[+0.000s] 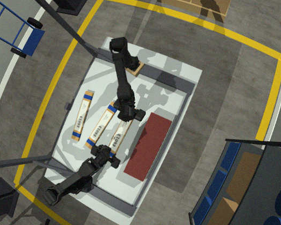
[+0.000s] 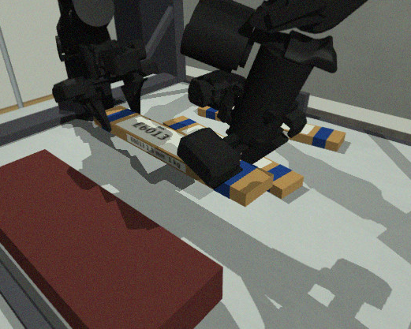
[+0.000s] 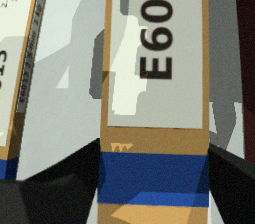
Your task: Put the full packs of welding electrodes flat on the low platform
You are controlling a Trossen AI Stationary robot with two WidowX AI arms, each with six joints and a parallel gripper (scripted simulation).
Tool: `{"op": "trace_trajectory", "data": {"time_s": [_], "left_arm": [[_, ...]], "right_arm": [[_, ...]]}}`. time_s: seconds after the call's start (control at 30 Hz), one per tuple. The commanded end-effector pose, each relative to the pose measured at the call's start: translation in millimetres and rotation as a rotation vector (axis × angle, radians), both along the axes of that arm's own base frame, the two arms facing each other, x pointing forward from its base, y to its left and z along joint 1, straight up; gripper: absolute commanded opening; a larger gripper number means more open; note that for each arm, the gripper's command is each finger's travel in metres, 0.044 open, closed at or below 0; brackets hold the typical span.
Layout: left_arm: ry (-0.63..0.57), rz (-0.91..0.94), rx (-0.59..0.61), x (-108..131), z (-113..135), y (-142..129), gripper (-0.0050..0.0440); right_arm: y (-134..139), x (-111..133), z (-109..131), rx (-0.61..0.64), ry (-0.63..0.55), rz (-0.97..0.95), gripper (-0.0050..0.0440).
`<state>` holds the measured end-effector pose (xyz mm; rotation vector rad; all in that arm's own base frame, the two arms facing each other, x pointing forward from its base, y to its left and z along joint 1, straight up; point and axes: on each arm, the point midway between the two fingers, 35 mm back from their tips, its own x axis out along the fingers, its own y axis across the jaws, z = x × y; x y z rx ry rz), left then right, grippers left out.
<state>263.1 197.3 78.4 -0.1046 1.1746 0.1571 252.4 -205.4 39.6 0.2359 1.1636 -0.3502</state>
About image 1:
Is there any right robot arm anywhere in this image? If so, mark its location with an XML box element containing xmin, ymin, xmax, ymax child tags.
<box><xmin>43</xmin><ymin>145</ymin><xmax>111</xmax><ymax>206</ymax></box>

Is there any tan welding electrode pack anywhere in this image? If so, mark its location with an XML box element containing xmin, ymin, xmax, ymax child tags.
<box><xmin>85</xmin><ymin>102</ymin><xmax>117</xmax><ymax>149</ymax></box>
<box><xmin>109</xmin><ymin>120</ymin><xmax>133</xmax><ymax>158</ymax></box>

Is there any tan cardboard box with blue bands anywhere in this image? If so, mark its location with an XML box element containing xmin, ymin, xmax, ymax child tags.
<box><xmin>71</xmin><ymin>91</ymin><xmax>94</xmax><ymax>141</ymax></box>

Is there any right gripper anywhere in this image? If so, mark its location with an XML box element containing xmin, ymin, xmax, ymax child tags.
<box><xmin>91</xmin><ymin>145</ymin><xmax>120</xmax><ymax>169</ymax></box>

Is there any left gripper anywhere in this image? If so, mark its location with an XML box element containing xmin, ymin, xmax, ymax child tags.
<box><xmin>113</xmin><ymin>99</ymin><xmax>146</xmax><ymax>121</ymax></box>

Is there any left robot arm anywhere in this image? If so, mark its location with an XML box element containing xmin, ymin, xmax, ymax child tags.
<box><xmin>109</xmin><ymin>37</ymin><xmax>140</xmax><ymax>122</ymax></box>

